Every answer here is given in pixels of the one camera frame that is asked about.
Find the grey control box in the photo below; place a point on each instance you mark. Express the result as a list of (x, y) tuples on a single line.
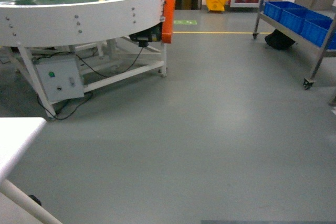
[(60, 78)]

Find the steel shelf cart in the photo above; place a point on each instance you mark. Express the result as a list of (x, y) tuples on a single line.
[(320, 52)]

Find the orange motor guard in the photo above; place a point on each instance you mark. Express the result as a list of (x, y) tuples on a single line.
[(167, 25)]

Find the white round conveyor table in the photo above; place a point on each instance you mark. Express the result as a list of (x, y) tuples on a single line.
[(111, 40)]

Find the black bag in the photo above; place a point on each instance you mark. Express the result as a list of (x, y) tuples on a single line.
[(278, 40)]

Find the blue bins on cart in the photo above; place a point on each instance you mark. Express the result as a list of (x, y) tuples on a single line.
[(299, 19)]

